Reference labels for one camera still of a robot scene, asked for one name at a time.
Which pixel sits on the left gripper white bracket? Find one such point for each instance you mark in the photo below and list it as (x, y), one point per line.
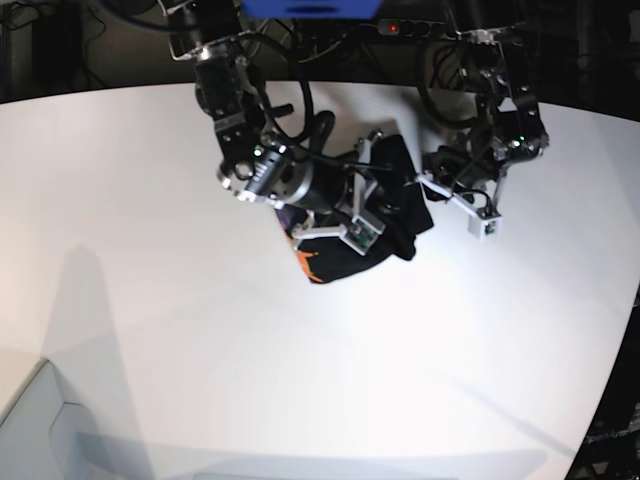
(473, 183)

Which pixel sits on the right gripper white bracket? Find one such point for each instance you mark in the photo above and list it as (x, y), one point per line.
(335, 203)

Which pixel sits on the black t-shirt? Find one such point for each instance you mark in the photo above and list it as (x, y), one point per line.
(400, 207)

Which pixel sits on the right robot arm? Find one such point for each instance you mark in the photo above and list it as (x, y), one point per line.
(261, 163)

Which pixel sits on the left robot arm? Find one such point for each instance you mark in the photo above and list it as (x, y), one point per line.
(506, 128)

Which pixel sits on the black power strip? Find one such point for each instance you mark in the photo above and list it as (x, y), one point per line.
(404, 28)

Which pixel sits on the blue box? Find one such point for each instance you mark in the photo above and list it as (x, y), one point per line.
(311, 9)

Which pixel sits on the black device on floor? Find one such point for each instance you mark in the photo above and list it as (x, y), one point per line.
(56, 45)

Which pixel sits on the white tray corner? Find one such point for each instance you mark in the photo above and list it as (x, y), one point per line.
(46, 436)

